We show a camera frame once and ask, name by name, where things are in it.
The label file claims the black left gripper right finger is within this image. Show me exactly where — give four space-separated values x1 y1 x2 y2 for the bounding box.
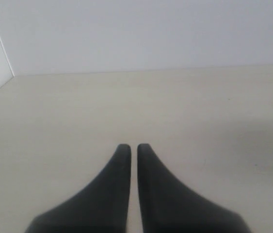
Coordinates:
137 143 251 233

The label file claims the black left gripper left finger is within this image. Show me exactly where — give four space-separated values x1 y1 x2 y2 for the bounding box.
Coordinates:
26 144 131 233

